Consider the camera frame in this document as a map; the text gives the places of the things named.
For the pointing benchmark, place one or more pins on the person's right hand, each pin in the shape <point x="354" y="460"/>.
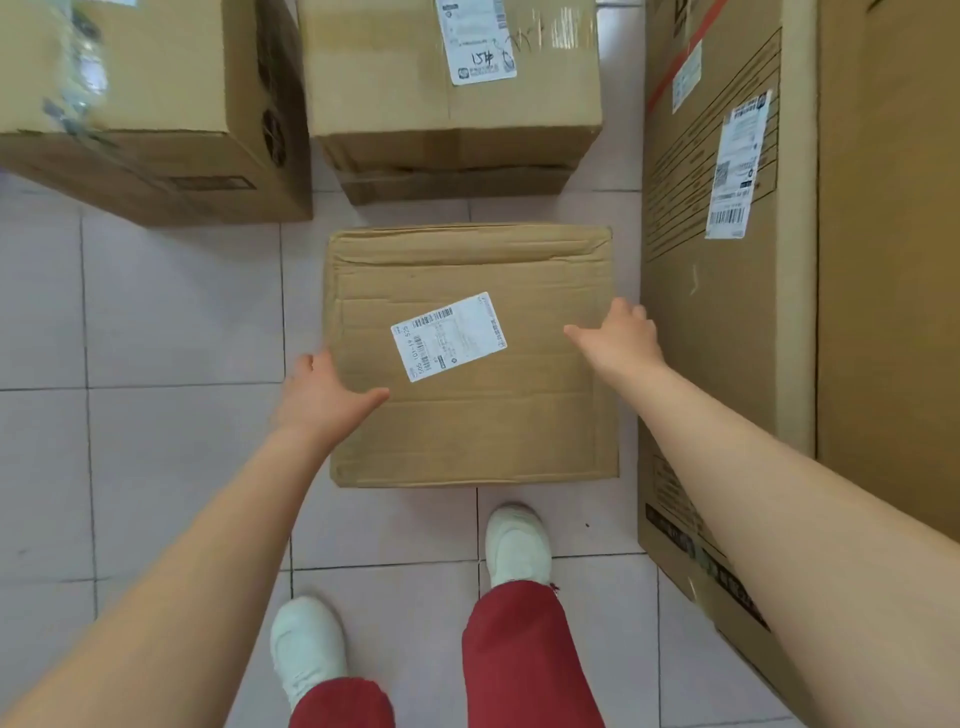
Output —
<point x="626" y="345"/>

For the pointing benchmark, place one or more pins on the person's left hand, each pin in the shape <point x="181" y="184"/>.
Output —
<point x="319" y="405"/>

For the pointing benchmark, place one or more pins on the tall red striped cardboard box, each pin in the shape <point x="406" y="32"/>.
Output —
<point x="720" y="337"/>

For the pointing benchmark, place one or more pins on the pen scribbled cardboard box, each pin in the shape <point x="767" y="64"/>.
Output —
<point x="375" y="75"/>

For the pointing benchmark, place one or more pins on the clear taped cardboard box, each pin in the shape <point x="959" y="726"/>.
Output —
<point x="172" y="75"/>

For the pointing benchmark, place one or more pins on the person's right forearm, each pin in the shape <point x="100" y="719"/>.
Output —
<point x="810" y="540"/>

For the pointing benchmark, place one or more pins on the person's left forearm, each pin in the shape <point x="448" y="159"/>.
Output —
<point x="172" y="600"/>

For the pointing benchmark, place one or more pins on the white right shoe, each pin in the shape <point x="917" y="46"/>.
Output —
<point x="517" y="544"/>

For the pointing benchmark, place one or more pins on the white shoe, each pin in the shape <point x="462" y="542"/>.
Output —
<point x="517" y="544"/>
<point x="307" y="649"/>

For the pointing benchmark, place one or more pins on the white left shoe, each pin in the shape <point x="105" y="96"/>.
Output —
<point x="307" y="649"/>

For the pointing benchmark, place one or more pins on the red trousers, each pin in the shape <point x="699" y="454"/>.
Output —
<point x="517" y="660"/>

